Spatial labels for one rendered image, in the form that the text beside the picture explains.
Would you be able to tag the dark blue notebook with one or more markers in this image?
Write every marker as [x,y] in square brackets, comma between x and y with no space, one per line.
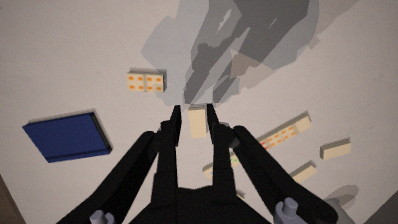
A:
[69,138]

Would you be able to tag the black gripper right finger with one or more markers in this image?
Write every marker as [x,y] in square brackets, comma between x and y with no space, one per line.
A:
[286,200]

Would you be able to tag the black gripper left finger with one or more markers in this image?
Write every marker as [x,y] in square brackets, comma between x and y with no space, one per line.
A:
[113,198]

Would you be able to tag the grey mug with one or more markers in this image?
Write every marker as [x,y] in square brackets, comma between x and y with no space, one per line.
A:
[343,216]

